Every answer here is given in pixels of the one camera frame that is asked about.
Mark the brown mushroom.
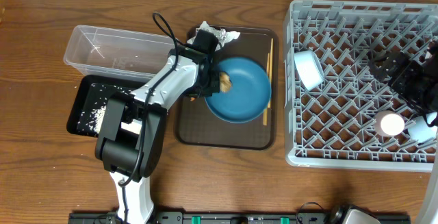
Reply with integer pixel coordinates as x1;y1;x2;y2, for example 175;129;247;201
220;71;232;92

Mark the dark blue plate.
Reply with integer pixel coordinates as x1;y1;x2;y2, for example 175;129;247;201
205;57;272;123

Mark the pink cup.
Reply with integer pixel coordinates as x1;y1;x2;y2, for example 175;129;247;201
373;110;405;137

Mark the light blue cup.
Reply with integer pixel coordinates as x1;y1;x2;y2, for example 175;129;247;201
407;112;437;143

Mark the light blue bowl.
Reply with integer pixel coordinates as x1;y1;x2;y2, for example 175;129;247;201
294;50;324;90

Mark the white rice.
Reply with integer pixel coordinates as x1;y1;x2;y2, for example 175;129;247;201
77;83;132;137

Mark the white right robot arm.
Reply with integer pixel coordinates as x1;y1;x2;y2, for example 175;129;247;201
368;40;437;224

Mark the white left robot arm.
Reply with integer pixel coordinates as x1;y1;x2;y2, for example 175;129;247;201
95;30;220;223

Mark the grey dishwasher rack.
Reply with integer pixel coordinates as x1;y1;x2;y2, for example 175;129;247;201
283;0;437;172

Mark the black waste tray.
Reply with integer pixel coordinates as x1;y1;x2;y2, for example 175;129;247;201
66;75;143;137

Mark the crumpled foil wrapper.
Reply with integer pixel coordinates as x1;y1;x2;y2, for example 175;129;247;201
197;21;227;46

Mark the crumpled white tissue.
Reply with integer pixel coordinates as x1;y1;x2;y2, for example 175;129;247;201
224;31;240;43

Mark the brown serving tray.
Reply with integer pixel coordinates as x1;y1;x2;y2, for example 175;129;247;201
175;27;278;150

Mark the wooden chopstick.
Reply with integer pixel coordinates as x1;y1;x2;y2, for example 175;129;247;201
267;38;274;108
263;53;270;126

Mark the clear plastic bin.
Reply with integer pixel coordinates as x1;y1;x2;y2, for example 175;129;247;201
64;25;174;82

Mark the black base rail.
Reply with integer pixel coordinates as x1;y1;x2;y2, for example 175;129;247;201
68;212;411;224

